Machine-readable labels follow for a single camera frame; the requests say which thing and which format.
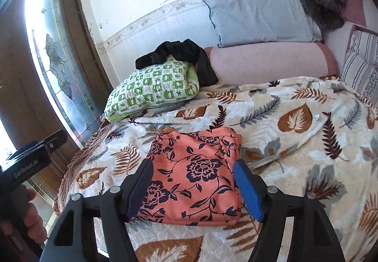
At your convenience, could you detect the person's left hand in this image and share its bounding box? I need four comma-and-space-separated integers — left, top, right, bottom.
0, 187, 48, 253

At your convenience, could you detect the pink bolster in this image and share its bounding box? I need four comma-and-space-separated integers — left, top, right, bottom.
204, 40, 339, 87

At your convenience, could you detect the brown lace-edged bedspread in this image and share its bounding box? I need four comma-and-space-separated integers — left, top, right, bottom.
52, 116, 120, 215

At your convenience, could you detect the black garment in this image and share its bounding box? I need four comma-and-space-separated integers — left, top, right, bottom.
135, 39, 219, 88

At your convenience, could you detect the wooden stained glass door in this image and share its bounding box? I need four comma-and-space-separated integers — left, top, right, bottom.
0, 0, 114, 209

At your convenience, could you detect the green patterned pillow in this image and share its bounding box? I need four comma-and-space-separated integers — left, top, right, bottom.
105, 55, 200, 125

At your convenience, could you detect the dark furry cloth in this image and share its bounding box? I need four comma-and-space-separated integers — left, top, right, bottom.
302, 0, 348, 32

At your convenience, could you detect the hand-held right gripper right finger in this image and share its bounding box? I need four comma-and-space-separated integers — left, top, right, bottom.
233, 159, 346, 262

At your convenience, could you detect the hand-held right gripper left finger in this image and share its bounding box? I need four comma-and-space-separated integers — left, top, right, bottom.
40, 159, 154, 262

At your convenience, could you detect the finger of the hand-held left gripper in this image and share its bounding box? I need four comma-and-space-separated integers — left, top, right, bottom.
38, 129, 68, 157

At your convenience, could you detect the pink cushion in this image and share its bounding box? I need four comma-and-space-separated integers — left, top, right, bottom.
339, 0, 367, 27

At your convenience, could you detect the grey pillow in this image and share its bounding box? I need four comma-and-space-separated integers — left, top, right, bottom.
201, 0, 323, 49

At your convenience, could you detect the leaf print blanket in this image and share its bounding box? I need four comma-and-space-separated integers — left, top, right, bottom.
53, 76, 378, 262

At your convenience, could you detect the orange floral garment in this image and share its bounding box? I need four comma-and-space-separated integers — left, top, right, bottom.
138, 127, 243, 227

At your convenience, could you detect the striped pillow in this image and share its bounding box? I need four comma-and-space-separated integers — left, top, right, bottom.
339, 24, 378, 104

